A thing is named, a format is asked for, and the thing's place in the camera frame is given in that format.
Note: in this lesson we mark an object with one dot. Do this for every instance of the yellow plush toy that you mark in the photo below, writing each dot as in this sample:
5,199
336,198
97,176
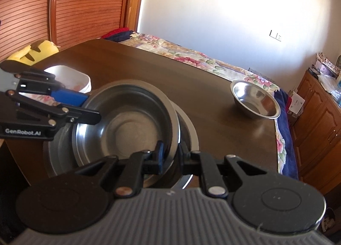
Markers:
42,48

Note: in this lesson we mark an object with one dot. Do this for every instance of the small steel bowl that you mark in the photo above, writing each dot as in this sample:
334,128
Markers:
253,101

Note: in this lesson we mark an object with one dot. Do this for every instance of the small floral plate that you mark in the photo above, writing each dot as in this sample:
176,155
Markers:
69,77

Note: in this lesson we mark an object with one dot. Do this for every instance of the floral blanket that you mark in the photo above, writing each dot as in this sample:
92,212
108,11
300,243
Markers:
186,56

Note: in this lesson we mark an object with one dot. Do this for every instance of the medium steel bowl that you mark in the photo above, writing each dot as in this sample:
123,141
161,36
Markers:
128,128

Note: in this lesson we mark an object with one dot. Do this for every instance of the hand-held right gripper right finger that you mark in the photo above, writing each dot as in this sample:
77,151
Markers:
183,162

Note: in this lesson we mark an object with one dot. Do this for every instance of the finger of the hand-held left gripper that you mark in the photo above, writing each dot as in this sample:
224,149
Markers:
69,97
85,117

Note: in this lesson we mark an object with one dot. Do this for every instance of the wooden cabinet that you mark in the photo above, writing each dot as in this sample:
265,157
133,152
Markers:
319,128

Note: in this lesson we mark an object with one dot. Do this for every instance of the wall socket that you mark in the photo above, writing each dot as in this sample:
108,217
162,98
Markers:
251,70
265,75

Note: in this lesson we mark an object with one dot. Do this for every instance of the stack of books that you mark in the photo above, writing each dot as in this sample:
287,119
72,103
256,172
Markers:
313,72

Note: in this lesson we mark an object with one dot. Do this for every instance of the white wall switch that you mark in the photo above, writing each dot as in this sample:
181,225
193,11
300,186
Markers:
275,35

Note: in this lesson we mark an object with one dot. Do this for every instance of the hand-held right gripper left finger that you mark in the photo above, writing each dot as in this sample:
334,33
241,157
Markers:
159,159

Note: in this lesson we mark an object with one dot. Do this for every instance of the white papers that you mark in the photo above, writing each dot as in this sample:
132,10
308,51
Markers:
297,104

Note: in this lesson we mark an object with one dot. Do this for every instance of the wooden slatted wardrobe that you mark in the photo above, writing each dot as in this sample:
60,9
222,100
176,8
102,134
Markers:
80,3

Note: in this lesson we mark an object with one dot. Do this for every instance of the large steel bowl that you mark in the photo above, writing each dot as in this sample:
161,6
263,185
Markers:
60,154

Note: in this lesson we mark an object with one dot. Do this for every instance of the basket of clutter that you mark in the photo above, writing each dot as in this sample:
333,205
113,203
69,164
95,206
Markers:
327,62

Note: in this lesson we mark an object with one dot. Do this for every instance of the navy blue blanket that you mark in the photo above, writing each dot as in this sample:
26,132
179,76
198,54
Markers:
122,37

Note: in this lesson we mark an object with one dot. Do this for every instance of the red cloth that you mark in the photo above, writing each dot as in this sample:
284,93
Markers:
117,32

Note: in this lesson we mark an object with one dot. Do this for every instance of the clear plastic bag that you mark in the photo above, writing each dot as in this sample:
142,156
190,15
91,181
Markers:
330,86

